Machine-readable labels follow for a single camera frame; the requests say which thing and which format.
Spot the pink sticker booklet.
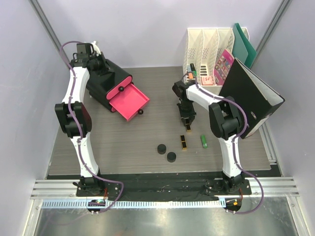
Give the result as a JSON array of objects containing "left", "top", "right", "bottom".
[{"left": 214, "top": 49, "right": 234, "bottom": 86}]

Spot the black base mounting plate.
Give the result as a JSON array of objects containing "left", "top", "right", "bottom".
[{"left": 75, "top": 173, "right": 252, "bottom": 197}]

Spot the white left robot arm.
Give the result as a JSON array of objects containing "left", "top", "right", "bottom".
[{"left": 55, "top": 41, "right": 105, "bottom": 196}]

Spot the black drawer cabinet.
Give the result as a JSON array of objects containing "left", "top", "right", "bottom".
[{"left": 86, "top": 59, "right": 132, "bottom": 112}]

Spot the white mesh file organizer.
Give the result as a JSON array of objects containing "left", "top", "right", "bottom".
[{"left": 183, "top": 28, "right": 250, "bottom": 94}]

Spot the black round compact right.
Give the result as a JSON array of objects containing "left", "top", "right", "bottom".
[{"left": 167, "top": 152, "right": 177, "bottom": 163}]

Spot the black lever arch binder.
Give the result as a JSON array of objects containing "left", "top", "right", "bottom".
[{"left": 219, "top": 58, "right": 285, "bottom": 139}]

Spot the teal plastic folder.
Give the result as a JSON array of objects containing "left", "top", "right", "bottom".
[{"left": 232, "top": 23, "right": 257, "bottom": 68}]

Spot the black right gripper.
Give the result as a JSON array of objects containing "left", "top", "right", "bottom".
[{"left": 177, "top": 99, "right": 196, "bottom": 124}]

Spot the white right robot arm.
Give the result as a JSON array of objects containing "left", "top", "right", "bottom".
[{"left": 172, "top": 80, "right": 247, "bottom": 194}]

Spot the green lip balm tube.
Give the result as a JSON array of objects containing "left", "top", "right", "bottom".
[{"left": 200, "top": 135, "right": 208, "bottom": 148}]

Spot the pink sticky note pad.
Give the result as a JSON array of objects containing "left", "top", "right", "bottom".
[{"left": 200, "top": 76, "right": 216, "bottom": 86}]

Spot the aluminium frame rail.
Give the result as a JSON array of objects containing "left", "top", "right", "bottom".
[{"left": 31, "top": 177, "right": 299, "bottom": 209}]

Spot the gold black lipstick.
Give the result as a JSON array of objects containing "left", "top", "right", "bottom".
[
  {"left": 186, "top": 124, "right": 191, "bottom": 132},
  {"left": 180, "top": 135, "right": 187, "bottom": 150}
]

